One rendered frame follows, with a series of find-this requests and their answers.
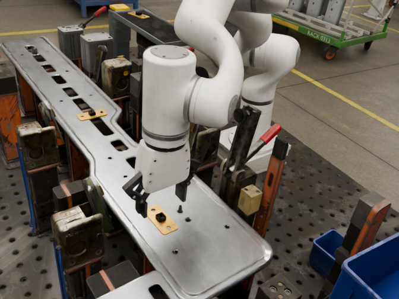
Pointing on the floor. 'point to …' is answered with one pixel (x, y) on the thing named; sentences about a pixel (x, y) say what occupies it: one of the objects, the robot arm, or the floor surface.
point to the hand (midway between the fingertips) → (161, 202)
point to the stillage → (103, 4)
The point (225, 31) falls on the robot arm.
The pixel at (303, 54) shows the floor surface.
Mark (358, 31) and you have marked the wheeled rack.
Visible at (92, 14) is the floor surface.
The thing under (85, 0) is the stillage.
